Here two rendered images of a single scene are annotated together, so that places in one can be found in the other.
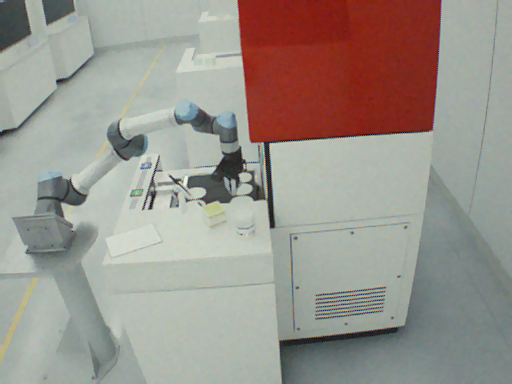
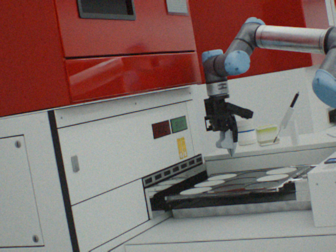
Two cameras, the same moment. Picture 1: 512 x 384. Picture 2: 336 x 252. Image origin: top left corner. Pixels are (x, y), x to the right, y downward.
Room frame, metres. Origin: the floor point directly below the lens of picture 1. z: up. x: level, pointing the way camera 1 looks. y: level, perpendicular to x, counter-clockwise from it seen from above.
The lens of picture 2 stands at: (3.72, 0.97, 1.22)
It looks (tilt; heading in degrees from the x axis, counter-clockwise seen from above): 3 degrees down; 208
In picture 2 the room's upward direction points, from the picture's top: 10 degrees counter-clockwise
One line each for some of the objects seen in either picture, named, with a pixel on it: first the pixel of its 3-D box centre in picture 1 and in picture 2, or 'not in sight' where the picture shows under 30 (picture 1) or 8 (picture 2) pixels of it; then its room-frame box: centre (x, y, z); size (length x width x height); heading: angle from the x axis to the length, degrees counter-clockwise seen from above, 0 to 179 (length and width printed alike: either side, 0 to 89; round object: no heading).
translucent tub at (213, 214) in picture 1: (214, 215); (267, 135); (1.48, 0.19, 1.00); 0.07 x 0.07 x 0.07; 27
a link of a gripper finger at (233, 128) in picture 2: not in sight; (231, 129); (1.69, 0.14, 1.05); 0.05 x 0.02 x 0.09; 53
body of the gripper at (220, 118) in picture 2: (232, 161); (219, 113); (1.69, 0.10, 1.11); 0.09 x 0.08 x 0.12; 143
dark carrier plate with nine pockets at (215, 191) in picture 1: (218, 191); (240, 181); (1.83, 0.19, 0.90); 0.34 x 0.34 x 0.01; 0
